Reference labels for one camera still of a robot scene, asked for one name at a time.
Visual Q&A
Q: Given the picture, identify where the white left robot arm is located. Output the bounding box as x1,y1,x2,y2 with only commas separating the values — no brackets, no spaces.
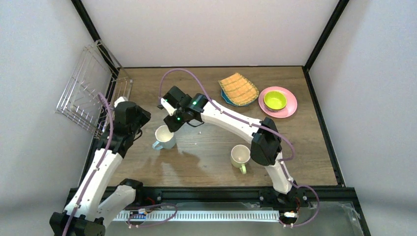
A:
49,96,150,236

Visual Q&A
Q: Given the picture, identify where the light blue mug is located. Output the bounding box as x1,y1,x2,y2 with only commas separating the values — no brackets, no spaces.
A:
152,125,177,150

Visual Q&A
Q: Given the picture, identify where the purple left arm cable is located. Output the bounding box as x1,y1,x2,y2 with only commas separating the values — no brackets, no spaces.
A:
61,92,178,236

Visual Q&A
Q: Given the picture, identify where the pale green mug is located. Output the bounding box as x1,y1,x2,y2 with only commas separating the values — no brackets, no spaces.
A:
230,145,250,174

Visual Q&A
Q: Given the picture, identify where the white slotted cable duct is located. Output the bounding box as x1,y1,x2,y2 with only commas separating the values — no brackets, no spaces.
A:
114,210,280,222

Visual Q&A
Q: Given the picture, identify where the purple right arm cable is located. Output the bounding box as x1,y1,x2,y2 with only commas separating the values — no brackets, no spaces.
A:
158,68,321,229

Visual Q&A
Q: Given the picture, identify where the lime green bowl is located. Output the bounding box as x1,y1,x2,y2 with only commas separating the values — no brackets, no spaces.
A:
263,91,287,111

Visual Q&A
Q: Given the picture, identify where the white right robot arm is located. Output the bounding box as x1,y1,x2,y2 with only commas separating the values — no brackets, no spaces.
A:
158,86,294,194

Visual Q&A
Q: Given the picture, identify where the metal wire dish rack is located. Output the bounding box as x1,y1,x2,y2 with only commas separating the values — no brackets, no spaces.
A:
56,40,133,138

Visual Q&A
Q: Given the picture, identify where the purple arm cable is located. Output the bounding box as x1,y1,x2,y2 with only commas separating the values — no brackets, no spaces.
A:
158,68,321,229
61,92,178,236

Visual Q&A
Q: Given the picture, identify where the pink round plate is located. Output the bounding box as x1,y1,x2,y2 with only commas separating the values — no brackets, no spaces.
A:
258,86,298,118

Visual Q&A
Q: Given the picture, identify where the black aluminium frame rail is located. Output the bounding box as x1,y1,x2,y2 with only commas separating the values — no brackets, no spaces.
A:
49,179,370,236

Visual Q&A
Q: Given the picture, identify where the teal polka dot plate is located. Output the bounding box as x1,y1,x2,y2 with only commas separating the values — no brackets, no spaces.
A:
221,90,255,107

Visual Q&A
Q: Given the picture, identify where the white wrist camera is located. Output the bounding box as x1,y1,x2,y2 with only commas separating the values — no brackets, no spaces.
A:
160,98,177,116

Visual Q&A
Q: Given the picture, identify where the bamboo pattern square plate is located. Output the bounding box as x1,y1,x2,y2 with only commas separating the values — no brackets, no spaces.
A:
218,73,260,105

